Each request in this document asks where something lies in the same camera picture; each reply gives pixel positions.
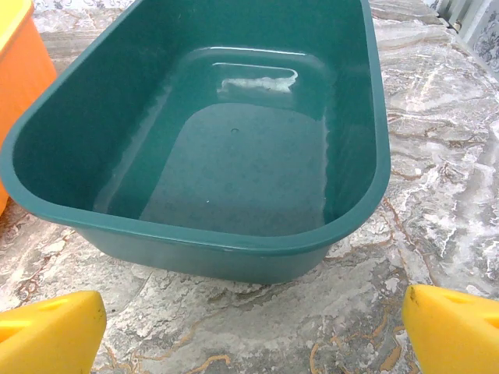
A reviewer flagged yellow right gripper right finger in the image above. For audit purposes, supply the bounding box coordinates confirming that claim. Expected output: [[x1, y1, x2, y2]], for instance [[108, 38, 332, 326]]
[[401, 284, 499, 374]]

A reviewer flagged dark green plastic bin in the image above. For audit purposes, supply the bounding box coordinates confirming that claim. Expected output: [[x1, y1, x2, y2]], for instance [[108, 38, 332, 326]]
[[0, 0, 392, 284]]

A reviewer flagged aluminium corner post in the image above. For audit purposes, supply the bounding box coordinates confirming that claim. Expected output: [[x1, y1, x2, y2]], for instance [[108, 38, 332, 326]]
[[430, 0, 469, 38]]

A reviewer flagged orange plastic bin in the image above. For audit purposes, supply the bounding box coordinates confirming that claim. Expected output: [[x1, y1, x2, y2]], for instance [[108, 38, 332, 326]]
[[0, 0, 58, 214]]

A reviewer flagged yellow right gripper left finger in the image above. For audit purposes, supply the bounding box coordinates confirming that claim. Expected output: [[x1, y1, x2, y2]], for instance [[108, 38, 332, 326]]
[[0, 290, 108, 374]]

